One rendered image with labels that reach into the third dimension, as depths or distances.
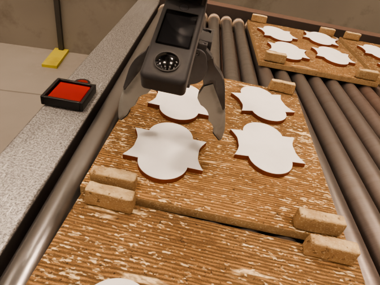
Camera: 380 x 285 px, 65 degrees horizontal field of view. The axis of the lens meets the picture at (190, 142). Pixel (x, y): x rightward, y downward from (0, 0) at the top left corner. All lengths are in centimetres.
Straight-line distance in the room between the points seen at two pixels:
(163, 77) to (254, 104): 36
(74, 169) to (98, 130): 10
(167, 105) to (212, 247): 29
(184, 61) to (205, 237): 20
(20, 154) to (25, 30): 274
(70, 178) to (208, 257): 21
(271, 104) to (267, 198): 26
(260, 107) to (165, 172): 28
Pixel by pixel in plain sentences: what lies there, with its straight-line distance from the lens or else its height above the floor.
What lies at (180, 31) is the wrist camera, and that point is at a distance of 33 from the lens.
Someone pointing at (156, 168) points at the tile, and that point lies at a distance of 42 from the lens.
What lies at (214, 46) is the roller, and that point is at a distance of 97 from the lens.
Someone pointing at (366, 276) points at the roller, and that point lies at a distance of 46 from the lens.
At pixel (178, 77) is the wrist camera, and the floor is 111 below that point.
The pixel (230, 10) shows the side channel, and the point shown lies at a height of 94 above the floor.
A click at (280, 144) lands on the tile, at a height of 95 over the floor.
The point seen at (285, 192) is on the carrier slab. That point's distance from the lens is 46.
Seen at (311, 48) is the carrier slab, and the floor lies 94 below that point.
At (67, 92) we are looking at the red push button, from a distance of 61.
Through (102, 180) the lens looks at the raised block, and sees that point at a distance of 39.
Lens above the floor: 123
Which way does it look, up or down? 37 degrees down
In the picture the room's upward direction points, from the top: 12 degrees clockwise
